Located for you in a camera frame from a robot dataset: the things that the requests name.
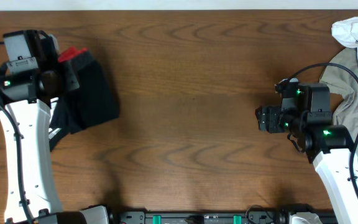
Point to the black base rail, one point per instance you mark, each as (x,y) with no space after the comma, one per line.
(255,214)

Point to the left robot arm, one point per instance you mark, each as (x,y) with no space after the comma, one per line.
(30,81)

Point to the black leggings red waistband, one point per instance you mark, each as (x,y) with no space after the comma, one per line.
(90,105)

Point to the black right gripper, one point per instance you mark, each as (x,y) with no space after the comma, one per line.
(270,114)

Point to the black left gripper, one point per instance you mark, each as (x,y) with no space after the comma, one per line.
(71,76)

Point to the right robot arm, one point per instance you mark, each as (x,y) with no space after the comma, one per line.
(328,147)

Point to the folded white printed shirt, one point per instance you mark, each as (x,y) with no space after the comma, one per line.
(56,118)

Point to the grey folded trousers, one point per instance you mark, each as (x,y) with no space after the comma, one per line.
(343,84)

